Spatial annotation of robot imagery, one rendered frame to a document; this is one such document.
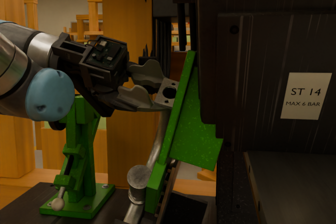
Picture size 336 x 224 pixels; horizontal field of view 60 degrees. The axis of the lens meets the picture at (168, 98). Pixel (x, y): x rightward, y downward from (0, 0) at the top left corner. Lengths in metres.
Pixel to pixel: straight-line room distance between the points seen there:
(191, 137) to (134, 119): 0.42
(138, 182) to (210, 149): 0.12
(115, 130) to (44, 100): 0.46
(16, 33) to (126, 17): 0.33
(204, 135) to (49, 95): 0.22
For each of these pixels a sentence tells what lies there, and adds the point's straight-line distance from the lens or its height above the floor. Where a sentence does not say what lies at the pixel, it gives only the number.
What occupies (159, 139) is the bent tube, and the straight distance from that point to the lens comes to 0.58.
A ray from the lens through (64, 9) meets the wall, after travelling 11.59.
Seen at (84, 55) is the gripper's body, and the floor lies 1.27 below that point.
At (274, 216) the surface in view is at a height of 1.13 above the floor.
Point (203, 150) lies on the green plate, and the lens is 0.43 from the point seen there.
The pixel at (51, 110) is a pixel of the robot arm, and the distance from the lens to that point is 0.43.
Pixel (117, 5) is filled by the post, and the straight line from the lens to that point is 0.83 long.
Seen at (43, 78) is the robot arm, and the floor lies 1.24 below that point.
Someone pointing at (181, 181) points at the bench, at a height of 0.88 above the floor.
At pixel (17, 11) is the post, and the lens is 1.04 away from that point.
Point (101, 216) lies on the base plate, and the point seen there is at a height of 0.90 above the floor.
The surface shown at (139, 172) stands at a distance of 0.45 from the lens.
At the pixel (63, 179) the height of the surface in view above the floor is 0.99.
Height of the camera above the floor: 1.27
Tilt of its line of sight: 8 degrees down
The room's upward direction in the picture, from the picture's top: straight up
